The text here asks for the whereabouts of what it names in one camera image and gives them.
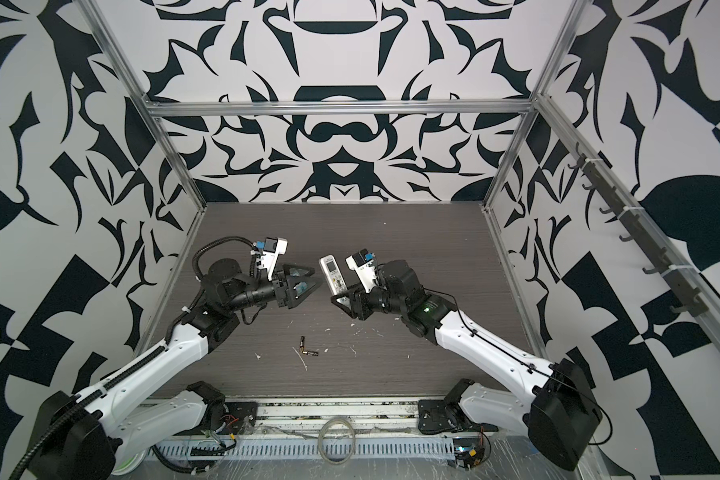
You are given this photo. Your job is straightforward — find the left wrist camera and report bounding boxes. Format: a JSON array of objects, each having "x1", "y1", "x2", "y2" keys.
[{"x1": 251, "y1": 237, "x2": 288, "y2": 281}]

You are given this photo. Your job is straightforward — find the coiled grey cable loop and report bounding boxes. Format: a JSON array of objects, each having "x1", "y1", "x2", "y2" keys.
[{"x1": 317, "y1": 416, "x2": 358, "y2": 466}]

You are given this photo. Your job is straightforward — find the black corrugated cable hose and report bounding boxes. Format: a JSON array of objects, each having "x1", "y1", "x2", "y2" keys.
[{"x1": 8, "y1": 235, "x2": 259, "y2": 480}]

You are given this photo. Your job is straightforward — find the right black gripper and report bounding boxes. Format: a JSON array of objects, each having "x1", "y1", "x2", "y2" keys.
[{"x1": 333, "y1": 277, "x2": 412, "y2": 321}]

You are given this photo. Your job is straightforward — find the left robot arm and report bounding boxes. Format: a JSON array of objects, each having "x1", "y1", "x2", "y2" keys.
[{"x1": 11, "y1": 259, "x2": 322, "y2": 479}]

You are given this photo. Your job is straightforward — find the white remote control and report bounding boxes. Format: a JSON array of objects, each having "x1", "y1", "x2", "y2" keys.
[{"x1": 320, "y1": 255, "x2": 348, "y2": 296}]

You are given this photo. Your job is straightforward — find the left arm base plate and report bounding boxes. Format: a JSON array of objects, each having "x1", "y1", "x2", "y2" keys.
[{"x1": 177, "y1": 401, "x2": 259, "y2": 436}]

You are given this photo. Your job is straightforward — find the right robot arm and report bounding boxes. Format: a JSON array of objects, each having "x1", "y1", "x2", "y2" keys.
[{"x1": 320, "y1": 251, "x2": 607, "y2": 471}]

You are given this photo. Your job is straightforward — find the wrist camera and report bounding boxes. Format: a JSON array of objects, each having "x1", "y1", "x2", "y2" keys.
[
  {"x1": 251, "y1": 237, "x2": 288, "y2": 281},
  {"x1": 346, "y1": 249, "x2": 378, "y2": 293}
]

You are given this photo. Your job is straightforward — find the wall hook rail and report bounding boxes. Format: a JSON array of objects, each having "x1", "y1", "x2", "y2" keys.
[{"x1": 568, "y1": 142, "x2": 709, "y2": 317}]

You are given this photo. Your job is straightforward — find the white slotted cable duct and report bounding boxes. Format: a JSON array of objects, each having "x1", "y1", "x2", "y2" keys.
[{"x1": 158, "y1": 437, "x2": 454, "y2": 461}]

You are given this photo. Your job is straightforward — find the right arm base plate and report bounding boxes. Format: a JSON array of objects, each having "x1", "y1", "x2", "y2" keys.
[{"x1": 417, "y1": 399, "x2": 499, "y2": 435}]

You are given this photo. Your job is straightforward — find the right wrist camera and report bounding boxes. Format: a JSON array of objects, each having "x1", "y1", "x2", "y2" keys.
[{"x1": 346, "y1": 249, "x2": 378, "y2": 293}]

